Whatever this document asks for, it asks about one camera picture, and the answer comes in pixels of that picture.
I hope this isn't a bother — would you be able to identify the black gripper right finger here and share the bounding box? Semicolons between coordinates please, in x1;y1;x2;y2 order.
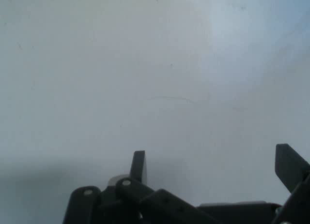
271;143;310;224

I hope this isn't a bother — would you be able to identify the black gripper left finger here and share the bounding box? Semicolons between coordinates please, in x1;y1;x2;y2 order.
62;150;220;224

